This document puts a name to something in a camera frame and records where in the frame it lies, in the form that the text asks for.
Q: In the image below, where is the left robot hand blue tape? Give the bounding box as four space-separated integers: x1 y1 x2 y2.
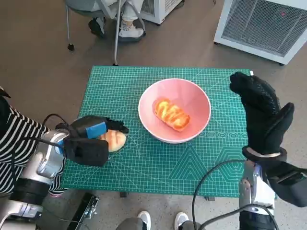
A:
69 115 130 140

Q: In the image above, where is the right robot hand black glove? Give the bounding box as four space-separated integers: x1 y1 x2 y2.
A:
229 71 295 156

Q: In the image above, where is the round toy bread bun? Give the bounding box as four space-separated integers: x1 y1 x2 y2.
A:
98 129 128 152

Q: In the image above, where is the pink bowl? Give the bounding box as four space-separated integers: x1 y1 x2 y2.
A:
138 79 212 144

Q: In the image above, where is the long braided toy bread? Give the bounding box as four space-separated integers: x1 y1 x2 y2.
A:
153 97 190 132

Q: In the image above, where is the green cutting mat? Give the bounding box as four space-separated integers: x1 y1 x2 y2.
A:
59 66 279 198

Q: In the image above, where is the person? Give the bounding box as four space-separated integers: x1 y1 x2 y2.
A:
115 210 196 230
88 0 146 43
0 87 69 198

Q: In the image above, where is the white cabinet with mesh panel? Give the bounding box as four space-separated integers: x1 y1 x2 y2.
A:
213 0 307 66

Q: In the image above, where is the silver metal pole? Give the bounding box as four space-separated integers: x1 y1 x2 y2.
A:
112 0 125 67

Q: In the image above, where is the grey wheeled chair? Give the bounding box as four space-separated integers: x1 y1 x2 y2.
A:
64 0 146 51

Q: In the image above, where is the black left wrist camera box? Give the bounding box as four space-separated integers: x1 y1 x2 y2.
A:
63 138 110 167

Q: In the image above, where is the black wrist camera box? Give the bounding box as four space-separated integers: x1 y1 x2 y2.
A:
263 160 307 208
63 138 110 167

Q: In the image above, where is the black cable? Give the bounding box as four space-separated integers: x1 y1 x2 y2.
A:
13 113 71 183
199 203 279 230
191 160 247 230

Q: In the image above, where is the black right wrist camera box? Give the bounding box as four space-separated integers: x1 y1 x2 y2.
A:
263 160 307 208

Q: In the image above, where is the black metal bracket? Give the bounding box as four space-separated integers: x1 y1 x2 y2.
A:
66 191 100 230

